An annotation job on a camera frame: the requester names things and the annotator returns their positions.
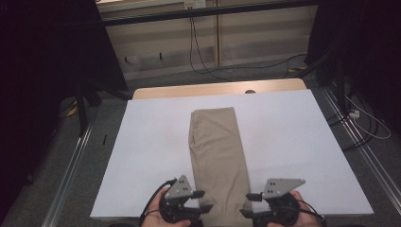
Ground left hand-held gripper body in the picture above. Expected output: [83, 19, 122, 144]
[158, 174, 203, 225]

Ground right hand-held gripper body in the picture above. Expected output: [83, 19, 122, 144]
[251, 178, 306, 227]

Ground beige pants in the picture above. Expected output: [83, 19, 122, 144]
[188, 107, 253, 227]

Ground person's left hand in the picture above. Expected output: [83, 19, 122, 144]
[140, 186, 192, 227]

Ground person's right hand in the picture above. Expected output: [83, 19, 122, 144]
[267, 189, 326, 227]

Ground white table mat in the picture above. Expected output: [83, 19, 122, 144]
[89, 89, 375, 220]

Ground light wooden table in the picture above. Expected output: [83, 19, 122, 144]
[131, 78, 307, 100]

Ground black metal stand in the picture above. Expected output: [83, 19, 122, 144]
[296, 50, 349, 118]
[73, 83, 133, 137]

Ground dark curtain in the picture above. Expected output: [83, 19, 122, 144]
[304, 0, 401, 131]
[0, 0, 129, 218]

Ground black horizontal bar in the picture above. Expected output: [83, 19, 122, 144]
[100, 0, 320, 26]

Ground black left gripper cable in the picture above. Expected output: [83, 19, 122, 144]
[138, 178, 178, 227]

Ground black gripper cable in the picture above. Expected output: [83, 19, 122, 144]
[294, 198, 328, 227]
[138, 178, 178, 227]

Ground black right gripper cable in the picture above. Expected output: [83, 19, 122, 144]
[294, 198, 328, 227]

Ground metal floor rail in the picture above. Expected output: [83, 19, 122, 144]
[41, 122, 95, 227]
[321, 87, 401, 207]

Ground black floor cables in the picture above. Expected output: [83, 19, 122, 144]
[325, 105, 381, 153]

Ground white floor cable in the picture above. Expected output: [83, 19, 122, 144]
[344, 94, 392, 141]

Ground black socket cable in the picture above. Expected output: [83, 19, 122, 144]
[188, 9, 228, 82]
[191, 15, 308, 72]

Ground white wall socket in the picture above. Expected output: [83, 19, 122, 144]
[183, 0, 207, 9]

